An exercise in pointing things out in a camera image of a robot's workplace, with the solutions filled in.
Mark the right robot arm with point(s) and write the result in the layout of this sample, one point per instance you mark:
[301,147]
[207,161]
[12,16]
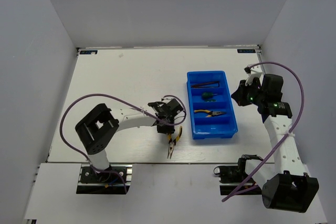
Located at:
[281,175]

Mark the yellow black pliers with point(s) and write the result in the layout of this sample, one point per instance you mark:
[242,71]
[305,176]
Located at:
[173,142]
[210,113]

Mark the left blue table label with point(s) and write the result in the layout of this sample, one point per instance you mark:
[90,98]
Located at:
[88,52]

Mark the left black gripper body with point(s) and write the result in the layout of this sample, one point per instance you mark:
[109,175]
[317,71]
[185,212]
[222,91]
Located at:
[166,128]

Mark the right blue table label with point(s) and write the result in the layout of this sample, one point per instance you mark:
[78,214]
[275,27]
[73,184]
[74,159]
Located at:
[246,51]

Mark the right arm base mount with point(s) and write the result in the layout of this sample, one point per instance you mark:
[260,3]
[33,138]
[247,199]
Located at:
[230,177]

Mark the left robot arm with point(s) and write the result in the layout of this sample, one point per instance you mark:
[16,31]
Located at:
[99,126]

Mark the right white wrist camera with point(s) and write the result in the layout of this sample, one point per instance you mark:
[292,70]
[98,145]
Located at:
[253,72]

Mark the blue table label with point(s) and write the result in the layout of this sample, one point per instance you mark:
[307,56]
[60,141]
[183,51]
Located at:
[88,52]
[246,51]

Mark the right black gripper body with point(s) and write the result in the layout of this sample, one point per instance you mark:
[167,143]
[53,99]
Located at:
[251,93]

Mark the blue divided plastic bin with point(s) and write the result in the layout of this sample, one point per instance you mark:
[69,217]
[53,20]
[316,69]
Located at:
[224,126]

